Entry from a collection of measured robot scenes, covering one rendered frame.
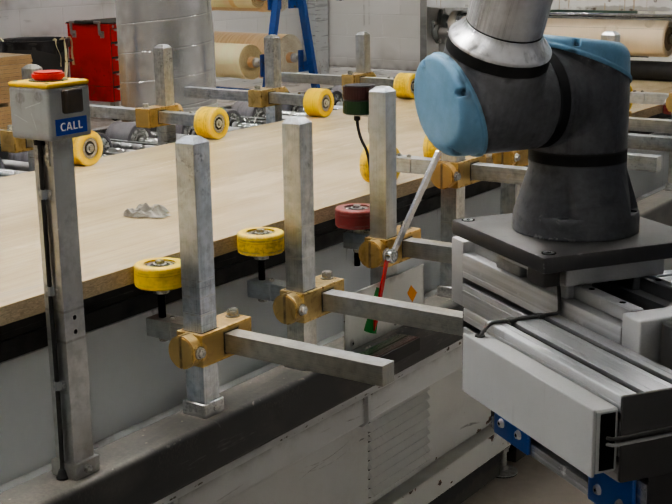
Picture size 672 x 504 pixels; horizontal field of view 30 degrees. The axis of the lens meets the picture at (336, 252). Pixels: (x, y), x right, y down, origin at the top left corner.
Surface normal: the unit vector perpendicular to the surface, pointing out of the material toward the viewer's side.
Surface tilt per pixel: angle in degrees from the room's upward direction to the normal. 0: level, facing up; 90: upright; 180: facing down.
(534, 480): 0
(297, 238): 90
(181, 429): 0
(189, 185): 90
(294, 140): 90
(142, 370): 90
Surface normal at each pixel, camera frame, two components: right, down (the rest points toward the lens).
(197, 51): 0.75, 0.15
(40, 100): -0.57, 0.21
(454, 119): -0.89, 0.24
